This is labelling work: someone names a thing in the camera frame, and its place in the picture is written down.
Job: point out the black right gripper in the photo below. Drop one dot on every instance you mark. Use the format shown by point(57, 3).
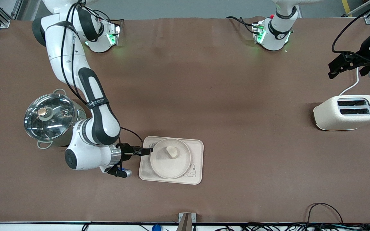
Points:
point(126, 149)

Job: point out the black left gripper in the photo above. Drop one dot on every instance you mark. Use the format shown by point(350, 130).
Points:
point(363, 53)

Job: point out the small beige bun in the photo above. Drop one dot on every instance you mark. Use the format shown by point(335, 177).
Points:
point(172, 152)

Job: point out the round cream plate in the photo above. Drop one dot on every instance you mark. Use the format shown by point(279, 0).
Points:
point(169, 168)

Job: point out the cream tray with rabbit print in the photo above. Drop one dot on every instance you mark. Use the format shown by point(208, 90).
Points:
point(198, 160)

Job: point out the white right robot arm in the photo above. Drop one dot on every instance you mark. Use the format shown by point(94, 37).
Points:
point(101, 125)

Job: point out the cream two-slot toaster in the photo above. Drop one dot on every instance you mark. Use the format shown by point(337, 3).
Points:
point(332, 115)

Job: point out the blue round object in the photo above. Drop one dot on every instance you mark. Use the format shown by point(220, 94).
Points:
point(156, 228)

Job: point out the glass pot lid with knob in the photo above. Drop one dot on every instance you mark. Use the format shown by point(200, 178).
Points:
point(56, 125)

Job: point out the brown table cover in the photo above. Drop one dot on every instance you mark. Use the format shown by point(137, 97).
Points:
point(204, 80)

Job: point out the metal bracket on table edge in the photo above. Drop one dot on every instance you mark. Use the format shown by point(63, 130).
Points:
point(186, 221)

